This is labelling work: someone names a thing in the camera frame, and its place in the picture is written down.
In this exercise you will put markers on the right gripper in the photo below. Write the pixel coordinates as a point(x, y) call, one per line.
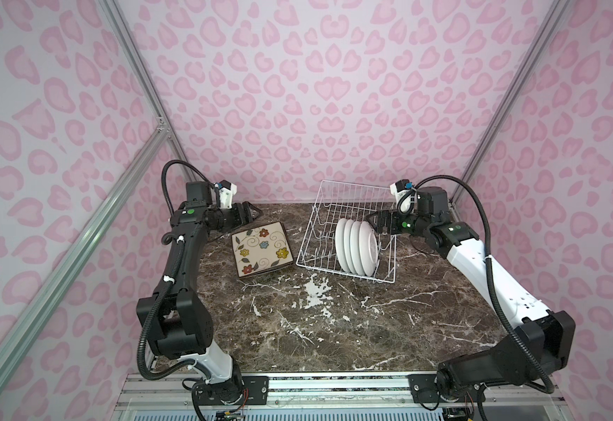
point(384, 221)

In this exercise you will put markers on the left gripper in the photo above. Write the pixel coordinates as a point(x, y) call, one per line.
point(240, 213)

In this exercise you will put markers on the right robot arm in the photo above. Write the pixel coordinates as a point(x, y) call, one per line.
point(538, 340)

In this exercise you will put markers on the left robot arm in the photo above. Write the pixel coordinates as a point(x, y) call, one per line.
point(176, 327)

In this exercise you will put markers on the white round plate patterned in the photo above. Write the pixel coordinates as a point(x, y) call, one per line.
point(368, 249)

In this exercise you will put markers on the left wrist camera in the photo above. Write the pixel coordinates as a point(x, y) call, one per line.
point(225, 192)

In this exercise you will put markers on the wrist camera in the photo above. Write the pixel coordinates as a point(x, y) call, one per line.
point(225, 192)
point(402, 191)

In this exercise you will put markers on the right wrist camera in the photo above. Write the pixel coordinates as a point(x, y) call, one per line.
point(402, 191)

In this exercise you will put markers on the white wire dish rack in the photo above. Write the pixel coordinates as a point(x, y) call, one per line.
point(346, 200)

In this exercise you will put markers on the aluminium corner post left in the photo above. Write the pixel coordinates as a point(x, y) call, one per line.
point(153, 100)

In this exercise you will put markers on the aluminium corner post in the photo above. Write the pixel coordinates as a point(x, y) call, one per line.
point(153, 100)
point(551, 24)

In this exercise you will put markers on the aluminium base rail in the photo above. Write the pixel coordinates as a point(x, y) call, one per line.
point(335, 396)

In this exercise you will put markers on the aluminium corner post right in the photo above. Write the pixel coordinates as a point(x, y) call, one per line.
point(551, 24)

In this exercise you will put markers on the aluminium frame strut left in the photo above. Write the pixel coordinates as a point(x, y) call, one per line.
point(25, 331)

